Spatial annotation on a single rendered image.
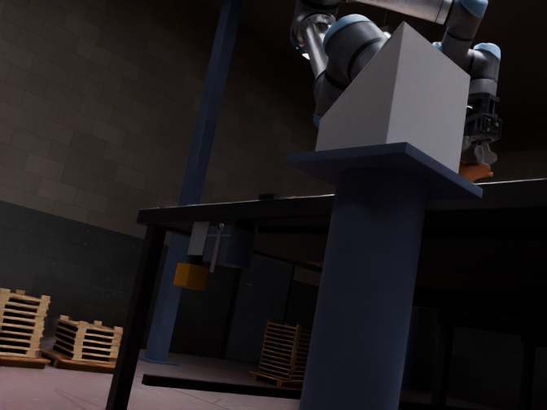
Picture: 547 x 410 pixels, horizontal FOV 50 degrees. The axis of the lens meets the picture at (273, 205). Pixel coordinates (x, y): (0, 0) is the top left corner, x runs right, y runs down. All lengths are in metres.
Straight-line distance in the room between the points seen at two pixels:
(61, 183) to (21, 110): 0.84
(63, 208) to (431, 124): 5.77
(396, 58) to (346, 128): 0.15
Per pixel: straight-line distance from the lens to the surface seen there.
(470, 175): 1.69
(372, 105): 1.08
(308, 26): 1.65
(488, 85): 1.72
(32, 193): 6.55
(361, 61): 1.21
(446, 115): 1.20
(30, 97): 6.65
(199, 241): 2.08
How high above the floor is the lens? 0.55
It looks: 11 degrees up
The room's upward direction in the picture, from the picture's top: 11 degrees clockwise
